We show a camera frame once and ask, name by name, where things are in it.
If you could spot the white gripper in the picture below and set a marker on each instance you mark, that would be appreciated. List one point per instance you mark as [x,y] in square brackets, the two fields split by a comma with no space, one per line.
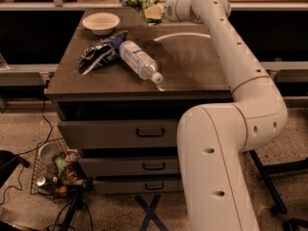
[170,10]

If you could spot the green jalapeno chip bag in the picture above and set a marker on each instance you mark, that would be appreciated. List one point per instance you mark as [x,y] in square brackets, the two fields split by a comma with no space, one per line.
[141,5]

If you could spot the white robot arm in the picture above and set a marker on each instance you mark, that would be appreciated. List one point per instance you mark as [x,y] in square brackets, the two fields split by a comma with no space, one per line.
[210,137]

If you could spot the white paper bowl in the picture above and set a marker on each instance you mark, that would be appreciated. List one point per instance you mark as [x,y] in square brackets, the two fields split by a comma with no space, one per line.
[101,24]

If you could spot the blue chip bag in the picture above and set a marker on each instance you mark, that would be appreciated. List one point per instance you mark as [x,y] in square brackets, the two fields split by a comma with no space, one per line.
[101,53]

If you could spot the snack bag in basket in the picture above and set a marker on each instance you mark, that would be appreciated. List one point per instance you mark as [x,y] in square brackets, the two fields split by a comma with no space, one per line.
[69,169]

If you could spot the clear plastic water bottle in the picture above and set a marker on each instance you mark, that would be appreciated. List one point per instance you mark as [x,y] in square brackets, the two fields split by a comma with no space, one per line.
[140,62]

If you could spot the grey drawer cabinet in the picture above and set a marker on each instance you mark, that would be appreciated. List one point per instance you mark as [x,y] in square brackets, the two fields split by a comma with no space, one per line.
[185,57]

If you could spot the top grey drawer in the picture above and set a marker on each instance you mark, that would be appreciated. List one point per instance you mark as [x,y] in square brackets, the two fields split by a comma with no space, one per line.
[119,133]

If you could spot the grey drawer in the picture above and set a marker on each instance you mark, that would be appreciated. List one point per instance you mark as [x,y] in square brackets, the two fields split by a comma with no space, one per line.
[142,185]
[119,133]
[129,166]

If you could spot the middle grey drawer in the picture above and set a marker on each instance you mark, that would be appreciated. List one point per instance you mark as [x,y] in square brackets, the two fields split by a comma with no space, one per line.
[129,166]

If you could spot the bottom grey drawer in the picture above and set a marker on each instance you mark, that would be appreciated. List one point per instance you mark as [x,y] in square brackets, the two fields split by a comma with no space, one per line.
[142,185]

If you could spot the blue tape cross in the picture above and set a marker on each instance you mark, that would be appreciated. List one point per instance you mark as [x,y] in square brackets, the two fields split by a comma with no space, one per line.
[150,215]

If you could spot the black tripod leg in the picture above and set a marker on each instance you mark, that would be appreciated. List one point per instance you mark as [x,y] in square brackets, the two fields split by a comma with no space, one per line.
[76,204]

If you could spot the black wire basket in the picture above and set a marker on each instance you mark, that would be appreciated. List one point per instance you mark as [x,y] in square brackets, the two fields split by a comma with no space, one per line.
[45,181]

